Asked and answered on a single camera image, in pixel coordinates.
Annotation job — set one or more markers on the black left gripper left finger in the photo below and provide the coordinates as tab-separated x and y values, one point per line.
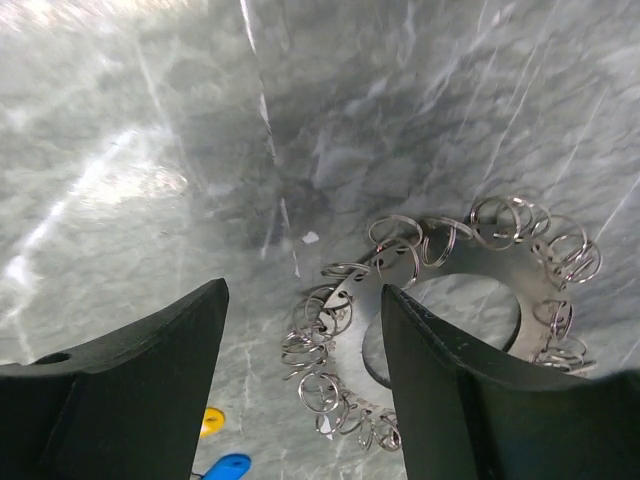
126	405

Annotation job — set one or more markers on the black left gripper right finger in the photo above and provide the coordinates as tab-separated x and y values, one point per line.
469	411

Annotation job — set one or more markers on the metal disc with key rings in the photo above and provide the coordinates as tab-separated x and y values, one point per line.
334	347

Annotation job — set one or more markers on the yellow key tag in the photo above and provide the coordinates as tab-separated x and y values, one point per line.
213	421

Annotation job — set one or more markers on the blue key tag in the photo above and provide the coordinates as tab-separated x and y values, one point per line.
229	467

